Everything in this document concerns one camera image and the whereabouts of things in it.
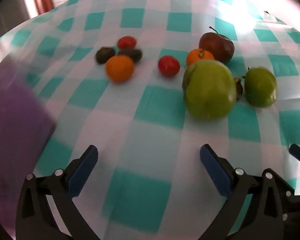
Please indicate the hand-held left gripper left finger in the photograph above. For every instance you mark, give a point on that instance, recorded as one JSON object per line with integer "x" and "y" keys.
{"x": 82, "y": 172}

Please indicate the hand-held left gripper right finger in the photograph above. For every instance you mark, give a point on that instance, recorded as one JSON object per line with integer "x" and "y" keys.
{"x": 216, "y": 172}

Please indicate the small green apple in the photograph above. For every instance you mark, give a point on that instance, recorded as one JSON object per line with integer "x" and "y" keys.
{"x": 261, "y": 87}

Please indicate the teal white checkered tablecloth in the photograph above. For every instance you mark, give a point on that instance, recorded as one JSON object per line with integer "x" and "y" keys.
{"x": 150, "y": 130}

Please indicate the purple box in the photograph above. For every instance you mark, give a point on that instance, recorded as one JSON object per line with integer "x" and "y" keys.
{"x": 12, "y": 135}

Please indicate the large green apple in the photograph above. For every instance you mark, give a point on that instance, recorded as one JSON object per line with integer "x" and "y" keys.
{"x": 209, "y": 90}

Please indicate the small dark fruit with stem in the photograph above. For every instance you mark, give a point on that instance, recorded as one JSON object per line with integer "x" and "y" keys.
{"x": 239, "y": 85}

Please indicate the small orange tangerine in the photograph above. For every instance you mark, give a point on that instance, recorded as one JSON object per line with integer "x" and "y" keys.
{"x": 197, "y": 57}

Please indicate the dark round fruit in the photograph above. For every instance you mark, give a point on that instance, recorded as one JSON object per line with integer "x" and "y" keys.
{"x": 132, "y": 54}
{"x": 104, "y": 54}

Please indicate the dark red apple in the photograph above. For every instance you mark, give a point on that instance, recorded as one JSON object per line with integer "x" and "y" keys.
{"x": 217, "y": 46}

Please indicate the small red cherry tomato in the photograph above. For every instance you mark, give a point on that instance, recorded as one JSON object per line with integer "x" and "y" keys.
{"x": 126, "y": 42}

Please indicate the grey refrigerator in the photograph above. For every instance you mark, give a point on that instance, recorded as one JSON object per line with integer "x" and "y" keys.
{"x": 17, "y": 2}

